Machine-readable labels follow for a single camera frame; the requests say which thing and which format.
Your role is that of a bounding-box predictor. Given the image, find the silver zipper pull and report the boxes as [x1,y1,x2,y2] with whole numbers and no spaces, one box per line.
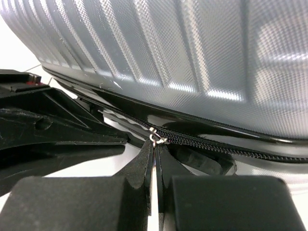
[148,127,169,174]

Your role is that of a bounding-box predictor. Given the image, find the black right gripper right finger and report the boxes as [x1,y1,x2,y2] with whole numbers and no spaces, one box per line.
[155,144,305,231]

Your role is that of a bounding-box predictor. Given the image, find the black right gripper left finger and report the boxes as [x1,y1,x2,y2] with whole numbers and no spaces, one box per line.
[0,141,153,231]

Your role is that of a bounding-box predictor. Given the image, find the grey hard-shell suitcase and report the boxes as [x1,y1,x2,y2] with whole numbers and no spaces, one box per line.
[0,0,308,194]

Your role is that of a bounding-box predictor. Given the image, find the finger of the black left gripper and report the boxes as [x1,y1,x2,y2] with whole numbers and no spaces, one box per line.
[0,69,128,195]

